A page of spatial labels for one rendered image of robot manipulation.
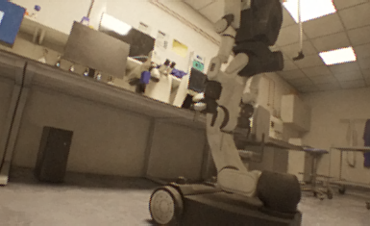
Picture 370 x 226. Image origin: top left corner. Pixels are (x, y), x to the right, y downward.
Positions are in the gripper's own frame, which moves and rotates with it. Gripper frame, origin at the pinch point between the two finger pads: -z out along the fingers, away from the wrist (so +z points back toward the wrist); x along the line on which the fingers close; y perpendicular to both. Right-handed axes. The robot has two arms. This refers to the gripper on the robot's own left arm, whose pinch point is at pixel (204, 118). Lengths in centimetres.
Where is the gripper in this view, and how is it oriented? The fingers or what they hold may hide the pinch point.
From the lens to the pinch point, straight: 106.5
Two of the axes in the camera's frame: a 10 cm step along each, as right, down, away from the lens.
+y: -6.5, -2.4, -7.2
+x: -6.9, -1.8, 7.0
